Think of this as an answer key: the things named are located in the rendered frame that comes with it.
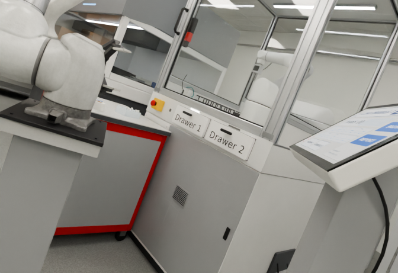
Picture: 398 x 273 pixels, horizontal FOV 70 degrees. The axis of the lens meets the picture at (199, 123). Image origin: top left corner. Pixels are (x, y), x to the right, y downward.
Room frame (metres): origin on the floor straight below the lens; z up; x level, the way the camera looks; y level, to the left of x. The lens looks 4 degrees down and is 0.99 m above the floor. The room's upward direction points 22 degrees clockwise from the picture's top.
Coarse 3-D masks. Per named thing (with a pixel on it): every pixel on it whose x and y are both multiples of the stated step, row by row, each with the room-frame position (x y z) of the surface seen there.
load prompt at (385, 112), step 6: (384, 108) 0.84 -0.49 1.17; (390, 108) 0.80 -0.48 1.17; (396, 108) 0.76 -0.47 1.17; (360, 114) 0.95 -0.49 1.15; (366, 114) 0.90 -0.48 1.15; (372, 114) 0.85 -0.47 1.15; (378, 114) 0.80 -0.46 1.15; (384, 114) 0.77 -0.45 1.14; (390, 114) 0.73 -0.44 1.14; (396, 114) 0.70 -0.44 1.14
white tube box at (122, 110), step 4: (116, 108) 1.64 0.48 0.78; (120, 108) 1.62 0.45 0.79; (124, 108) 1.64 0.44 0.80; (128, 108) 1.71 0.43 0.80; (120, 112) 1.62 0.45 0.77; (124, 112) 1.60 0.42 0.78; (128, 112) 1.62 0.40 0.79; (132, 112) 1.64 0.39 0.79; (136, 112) 1.67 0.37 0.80; (128, 116) 1.63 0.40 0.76; (132, 116) 1.65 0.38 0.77; (136, 116) 1.68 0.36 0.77
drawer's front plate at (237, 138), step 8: (216, 128) 1.47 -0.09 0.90; (224, 128) 1.44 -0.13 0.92; (208, 136) 1.50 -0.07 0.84; (224, 136) 1.42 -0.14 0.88; (232, 136) 1.39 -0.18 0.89; (240, 136) 1.36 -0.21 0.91; (248, 136) 1.33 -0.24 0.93; (216, 144) 1.44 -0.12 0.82; (224, 144) 1.41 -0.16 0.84; (240, 144) 1.35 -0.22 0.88; (248, 144) 1.32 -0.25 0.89; (232, 152) 1.36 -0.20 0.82; (248, 152) 1.31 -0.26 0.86
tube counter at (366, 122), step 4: (364, 120) 0.82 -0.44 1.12; (368, 120) 0.79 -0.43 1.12; (372, 120) 0.77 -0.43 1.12; (376, 120) 0.75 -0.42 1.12; (380, 120) 0.72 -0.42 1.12; (384, 120) 0.70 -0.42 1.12; (388, 120) 0.68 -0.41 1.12; (352, 124) 0.85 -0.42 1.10; (356, 124) 0.82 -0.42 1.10; (360, 124) 0.79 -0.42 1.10; (364, 124) 0.77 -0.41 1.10; (368, 124) 0.74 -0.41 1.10; (372, 124) 0.72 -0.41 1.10; (376, 124) 0.70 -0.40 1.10; (380, 124) 0.68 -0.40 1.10
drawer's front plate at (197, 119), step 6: (180, 108) 1.71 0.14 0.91; (186, 108) 1.67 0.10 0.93; (174, 114) 1.73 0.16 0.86; (180, 114) 1.69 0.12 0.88; (186, 114) 1.66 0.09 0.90; (192, 114) 1.62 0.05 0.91; (198, 114) 1.59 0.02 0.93; (174, 120) 1.72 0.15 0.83; (180, 120) 1.68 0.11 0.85; (186, 120) 1.65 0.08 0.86; (192, 120) 1.61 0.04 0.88; (198, 120) 1.58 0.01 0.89; (204, 120) 1.55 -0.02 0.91; (186, 126) 1.63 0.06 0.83; (192, 126) 1.60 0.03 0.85; (198, 126) 1.56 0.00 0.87; (204, 126) 1.53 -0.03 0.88; (192, 132) 1.58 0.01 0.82; (198, 132) 1.55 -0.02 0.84; (204, 132) 1.54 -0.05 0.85
